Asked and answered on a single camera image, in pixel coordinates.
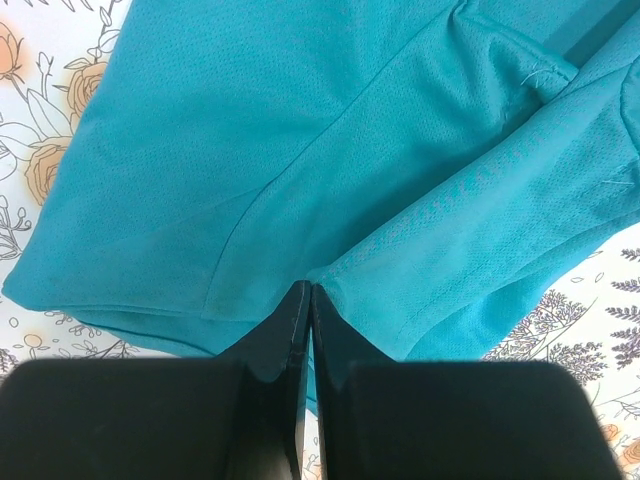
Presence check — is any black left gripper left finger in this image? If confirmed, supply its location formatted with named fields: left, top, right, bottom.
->
left=1, top=281, right=311, bottom=479

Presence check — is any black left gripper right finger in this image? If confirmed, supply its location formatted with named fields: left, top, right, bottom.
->
left=311, top=286, right=621, bottom=480

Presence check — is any teal t shirt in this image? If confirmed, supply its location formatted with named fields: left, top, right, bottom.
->
left=2, top=0, right=640, bottom=416

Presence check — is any floral patterned table mat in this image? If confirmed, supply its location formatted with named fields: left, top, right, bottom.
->
left=0, top=0, right=640, bottom=480

